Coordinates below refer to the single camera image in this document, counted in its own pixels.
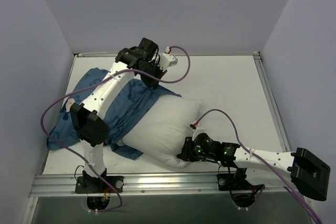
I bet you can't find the blue cartoon print pillowcase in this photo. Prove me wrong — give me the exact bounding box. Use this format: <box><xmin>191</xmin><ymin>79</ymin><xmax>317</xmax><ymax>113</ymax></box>
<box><xmin>49</xmin><ymin>79</ymin><xmax>180</xmax><ymax>160</ymax></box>

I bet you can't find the white pillow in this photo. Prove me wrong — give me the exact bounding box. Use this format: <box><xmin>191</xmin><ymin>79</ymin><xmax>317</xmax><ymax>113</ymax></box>
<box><xmin>122</xmin><ymin>95</ymin><xmax>202</xmax><ymax>168</ymax></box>

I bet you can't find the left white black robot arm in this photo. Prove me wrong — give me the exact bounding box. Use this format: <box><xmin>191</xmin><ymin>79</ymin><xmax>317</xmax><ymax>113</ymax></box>
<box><xmin>70</xmin><ymin>38</ymin><xmax>165</xmax><ymax>192</ymax></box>

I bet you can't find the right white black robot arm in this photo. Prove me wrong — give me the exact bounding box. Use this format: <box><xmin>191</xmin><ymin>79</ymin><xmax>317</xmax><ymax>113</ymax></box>
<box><xmin>177</xmin><ymin>133</ymin><xmax>331</xmax><ymax>201</ymax></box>

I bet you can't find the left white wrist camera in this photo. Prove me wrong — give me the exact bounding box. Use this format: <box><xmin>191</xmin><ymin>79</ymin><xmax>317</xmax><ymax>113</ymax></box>
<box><xmin>158</xmin><ymin>47</ymin><xmax>178</xmax><ymax>71</ymax></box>

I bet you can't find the aluminium front rail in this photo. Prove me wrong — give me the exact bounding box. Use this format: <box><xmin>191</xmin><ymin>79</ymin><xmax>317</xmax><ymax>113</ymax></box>
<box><xmin>28</xmin><ymin>170</ymin><xmax>313</xmax><ymax>198</ymax></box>

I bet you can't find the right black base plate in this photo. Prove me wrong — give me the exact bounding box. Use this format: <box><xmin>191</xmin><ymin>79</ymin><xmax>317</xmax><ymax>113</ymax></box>
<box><xmin>217</xmin><ymin>173</ymin><xmax>264</xmax><ymax>191</ymax></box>

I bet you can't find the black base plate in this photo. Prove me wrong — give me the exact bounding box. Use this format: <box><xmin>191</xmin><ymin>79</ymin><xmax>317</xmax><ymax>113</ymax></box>
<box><xmin>217</xmin><ymin>173</ymin><xmax>264</xmax><ymax>191</ymax></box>
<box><xmin>75</xmin><ymin>175</ymin><xmax>124</xmax><ymax>194</ymax></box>

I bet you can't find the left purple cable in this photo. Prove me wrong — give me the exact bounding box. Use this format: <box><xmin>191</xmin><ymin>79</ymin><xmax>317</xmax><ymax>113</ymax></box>
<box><xmin>41</xmin><ymin>46</ymin><xmax>191</xmax><ymax>212</ymax></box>

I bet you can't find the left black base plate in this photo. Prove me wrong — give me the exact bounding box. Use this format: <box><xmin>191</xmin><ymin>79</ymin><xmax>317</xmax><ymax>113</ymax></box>
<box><xmin>75</xmin><ymin>175</ymin><xmax>124</xmax><ymax>194</ymax></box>

